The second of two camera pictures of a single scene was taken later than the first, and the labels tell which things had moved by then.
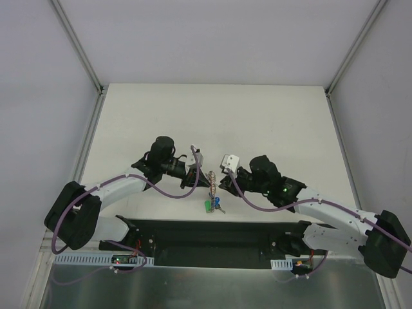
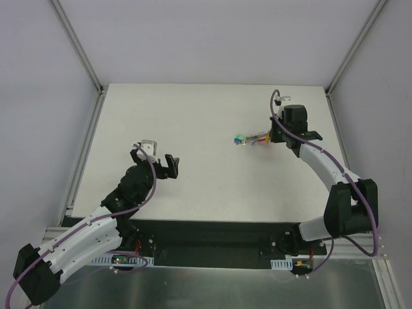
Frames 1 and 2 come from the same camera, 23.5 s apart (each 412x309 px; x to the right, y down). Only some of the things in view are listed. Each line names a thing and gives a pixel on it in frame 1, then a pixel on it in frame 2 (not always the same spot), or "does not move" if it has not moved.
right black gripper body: (234, 179) -> (275, 134)
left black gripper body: (190, 177) -> (159, 168)
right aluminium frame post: (359, 40) does not move
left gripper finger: (203, 181) -> (136, 159)
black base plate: (203, 243) does not move
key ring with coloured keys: (212, 177) -> (259, 136)
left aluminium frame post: (73, 37) does not move
